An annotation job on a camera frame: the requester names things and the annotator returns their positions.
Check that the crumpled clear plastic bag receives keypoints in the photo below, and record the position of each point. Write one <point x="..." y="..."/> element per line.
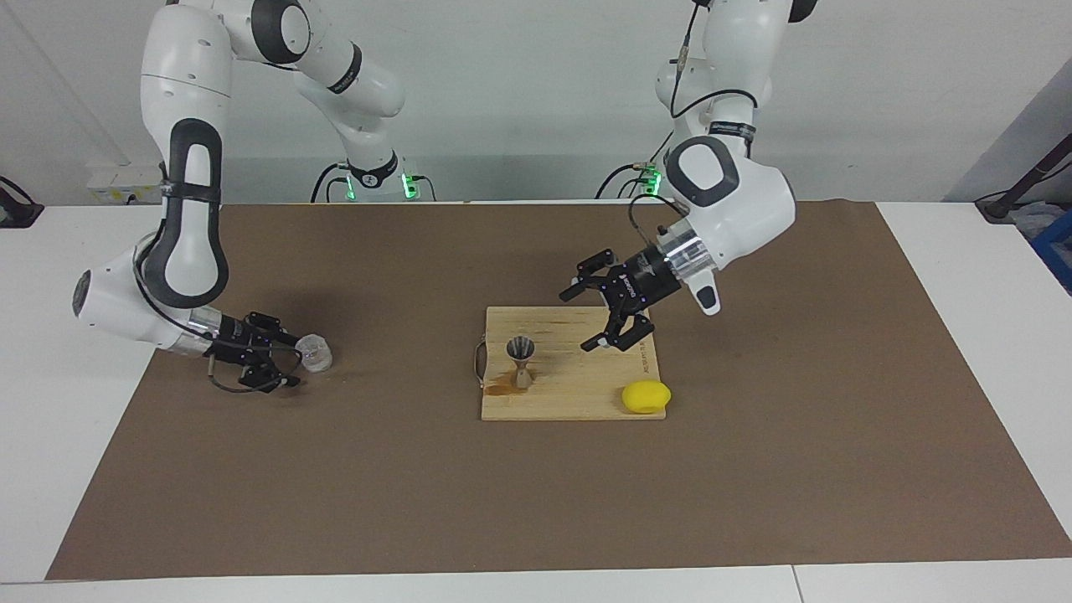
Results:
<point x="1038" y="219"/>

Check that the wooden cutting board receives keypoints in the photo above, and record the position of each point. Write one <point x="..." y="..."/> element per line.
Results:
<point x="569" y="394"/>

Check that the black stand leg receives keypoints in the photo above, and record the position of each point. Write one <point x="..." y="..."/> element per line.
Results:
<point x="1001" y="205"/>

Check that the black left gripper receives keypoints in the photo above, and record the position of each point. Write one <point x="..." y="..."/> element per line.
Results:
<point x="641" y="285"/>

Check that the yellow lemon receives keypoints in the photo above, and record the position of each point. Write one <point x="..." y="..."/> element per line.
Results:
<point x="646" y="397"/>

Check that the white wall power strip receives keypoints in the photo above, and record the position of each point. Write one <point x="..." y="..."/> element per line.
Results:
<point x="117" y="188"/>

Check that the brown table mat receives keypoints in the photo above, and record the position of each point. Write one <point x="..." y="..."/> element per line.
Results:
<point x="335" y="486"/>

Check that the metal double jigger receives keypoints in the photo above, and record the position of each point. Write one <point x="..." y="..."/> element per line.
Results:
<point x="522" y="377"/>

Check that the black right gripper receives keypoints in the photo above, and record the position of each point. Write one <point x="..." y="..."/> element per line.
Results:
<point x="233" y="339"/>

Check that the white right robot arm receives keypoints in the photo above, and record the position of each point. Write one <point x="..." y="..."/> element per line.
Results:
<point x="180" y="75"/>

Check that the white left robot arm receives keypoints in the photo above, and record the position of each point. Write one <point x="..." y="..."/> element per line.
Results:
<point x="737" y="209"/>

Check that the blue crate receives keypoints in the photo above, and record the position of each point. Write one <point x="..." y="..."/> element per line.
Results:
<point x="1057" y="247"/>

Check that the black table clamp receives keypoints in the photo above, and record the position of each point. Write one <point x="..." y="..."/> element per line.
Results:
<point x="17" y="213"/>

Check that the small clear glass cup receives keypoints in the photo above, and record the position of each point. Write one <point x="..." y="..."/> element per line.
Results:
<point x="316" y="353"/>

